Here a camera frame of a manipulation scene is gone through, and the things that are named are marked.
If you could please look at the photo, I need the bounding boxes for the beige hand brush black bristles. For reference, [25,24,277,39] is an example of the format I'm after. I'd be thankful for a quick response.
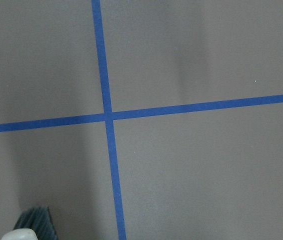
[1,206,59,240]

